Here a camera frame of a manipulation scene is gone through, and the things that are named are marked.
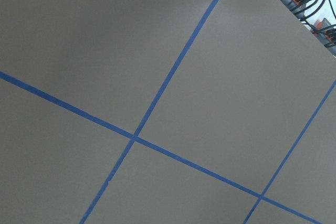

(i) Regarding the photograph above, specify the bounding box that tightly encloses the near orange usb hub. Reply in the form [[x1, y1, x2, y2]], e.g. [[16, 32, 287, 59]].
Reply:
[[311, 18, 335, 57]]

